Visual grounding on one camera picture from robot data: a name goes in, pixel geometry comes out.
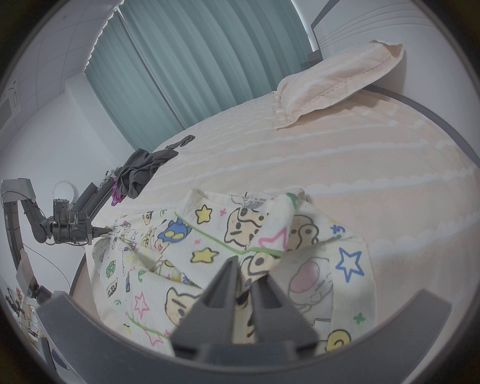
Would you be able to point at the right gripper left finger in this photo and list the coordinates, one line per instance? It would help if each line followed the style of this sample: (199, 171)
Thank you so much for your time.
(213, 318)

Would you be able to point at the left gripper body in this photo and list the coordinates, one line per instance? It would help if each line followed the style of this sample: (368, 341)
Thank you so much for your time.
(83, 234)

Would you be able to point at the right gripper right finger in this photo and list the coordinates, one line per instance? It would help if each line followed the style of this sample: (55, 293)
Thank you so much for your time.
(277, 322)

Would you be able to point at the white printed pyjama top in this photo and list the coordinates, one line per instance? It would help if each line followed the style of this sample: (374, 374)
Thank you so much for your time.
(180, 262)

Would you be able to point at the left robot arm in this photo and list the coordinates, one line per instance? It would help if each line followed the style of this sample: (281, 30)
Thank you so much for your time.
(37, 225)

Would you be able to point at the pile of clothes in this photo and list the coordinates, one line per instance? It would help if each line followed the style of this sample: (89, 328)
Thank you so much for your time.
(140, 172)

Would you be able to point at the bed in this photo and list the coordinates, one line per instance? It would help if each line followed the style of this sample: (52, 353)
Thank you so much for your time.
(356, 157)

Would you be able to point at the white air conditioner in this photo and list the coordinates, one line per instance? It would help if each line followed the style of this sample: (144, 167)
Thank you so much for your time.
(6, 110)

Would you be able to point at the blue-green curtain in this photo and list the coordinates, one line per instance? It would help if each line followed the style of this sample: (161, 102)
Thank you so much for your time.
(123, 93)
(217, 56)

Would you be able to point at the pink striped pillow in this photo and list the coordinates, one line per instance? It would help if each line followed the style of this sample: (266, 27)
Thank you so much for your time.
(337, 80)

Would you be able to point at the grey white bedside table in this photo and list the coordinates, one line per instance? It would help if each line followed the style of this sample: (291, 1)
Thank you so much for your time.
(314, 56)

